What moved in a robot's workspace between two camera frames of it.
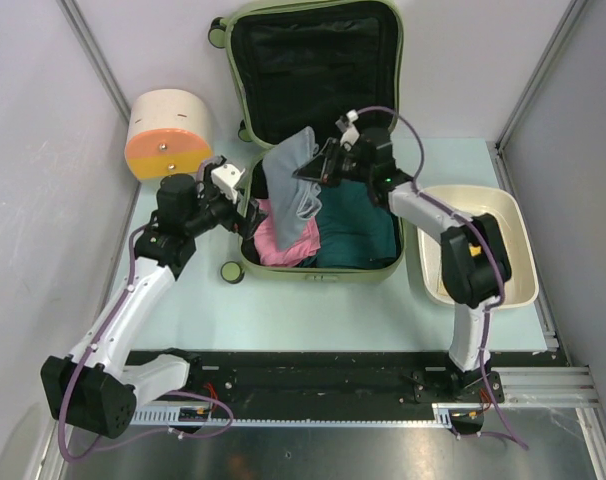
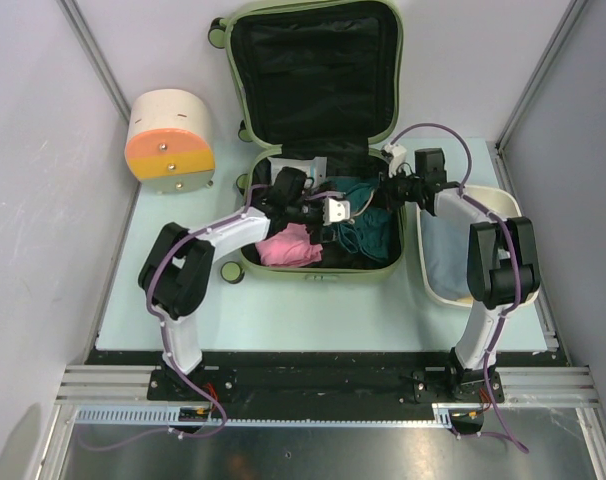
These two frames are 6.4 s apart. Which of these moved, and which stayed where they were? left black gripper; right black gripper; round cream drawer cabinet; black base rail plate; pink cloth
Moved: left black gripper; right black gripper
Stayed: black base rail plate; round cream drawer cabinet; pink cloth
